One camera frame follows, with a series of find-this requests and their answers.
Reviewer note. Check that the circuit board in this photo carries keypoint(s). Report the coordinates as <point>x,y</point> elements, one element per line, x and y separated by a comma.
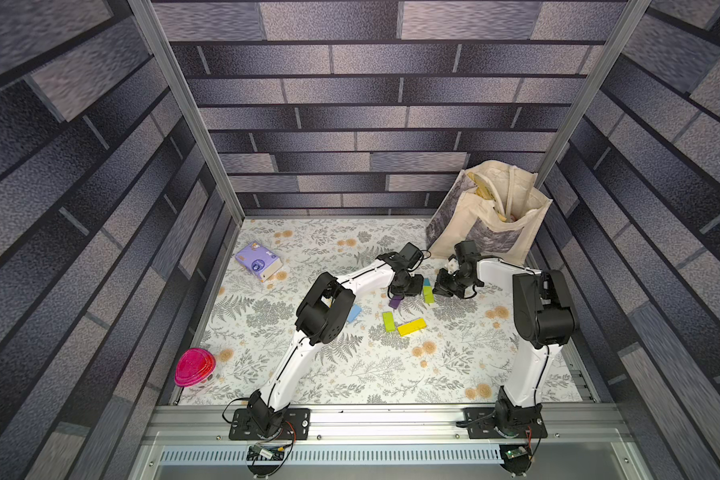
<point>511,453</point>
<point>265,453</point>

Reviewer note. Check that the left circuit board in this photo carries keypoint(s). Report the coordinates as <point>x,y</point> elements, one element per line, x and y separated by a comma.
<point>265,453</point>

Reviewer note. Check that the aluminium front rail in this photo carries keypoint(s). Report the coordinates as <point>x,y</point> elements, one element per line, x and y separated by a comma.
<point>419,441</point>

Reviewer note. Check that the right circuit board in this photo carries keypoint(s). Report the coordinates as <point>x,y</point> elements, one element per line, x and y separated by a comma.
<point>511,453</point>

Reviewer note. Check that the yellow-green block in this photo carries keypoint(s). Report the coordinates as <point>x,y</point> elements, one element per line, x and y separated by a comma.
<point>411,327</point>

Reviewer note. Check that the lime green short block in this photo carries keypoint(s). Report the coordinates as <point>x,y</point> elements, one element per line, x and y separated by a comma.
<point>428,295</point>

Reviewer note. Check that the pink plastic lid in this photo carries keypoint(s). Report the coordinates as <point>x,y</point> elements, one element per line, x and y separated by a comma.
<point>193,367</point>

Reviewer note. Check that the purple block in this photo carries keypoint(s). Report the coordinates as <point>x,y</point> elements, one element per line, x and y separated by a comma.
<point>395,302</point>

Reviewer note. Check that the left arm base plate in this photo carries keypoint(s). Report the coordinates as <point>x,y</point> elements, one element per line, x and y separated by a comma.
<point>291,423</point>

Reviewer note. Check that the light blue block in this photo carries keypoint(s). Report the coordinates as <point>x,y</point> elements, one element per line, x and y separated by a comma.
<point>354,313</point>

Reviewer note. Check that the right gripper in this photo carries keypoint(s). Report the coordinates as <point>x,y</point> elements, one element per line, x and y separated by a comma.
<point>451,284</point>

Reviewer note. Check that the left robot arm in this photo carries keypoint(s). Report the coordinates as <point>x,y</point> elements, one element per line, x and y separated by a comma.
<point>321,317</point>

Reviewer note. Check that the lime green long block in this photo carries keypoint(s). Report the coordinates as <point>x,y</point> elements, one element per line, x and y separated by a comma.
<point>388,321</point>

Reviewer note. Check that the purple card box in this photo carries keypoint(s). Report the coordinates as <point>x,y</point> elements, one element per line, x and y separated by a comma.
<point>259,261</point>

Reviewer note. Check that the canvas tote bag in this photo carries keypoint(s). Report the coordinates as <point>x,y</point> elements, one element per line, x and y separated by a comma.
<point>494,204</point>

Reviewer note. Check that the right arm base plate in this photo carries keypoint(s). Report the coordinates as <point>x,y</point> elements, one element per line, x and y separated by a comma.
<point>484,423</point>

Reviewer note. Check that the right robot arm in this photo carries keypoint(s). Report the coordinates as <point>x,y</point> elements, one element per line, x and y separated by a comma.
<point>543,315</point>

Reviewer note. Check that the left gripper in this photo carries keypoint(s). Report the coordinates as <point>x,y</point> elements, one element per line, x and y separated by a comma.
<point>417,288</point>

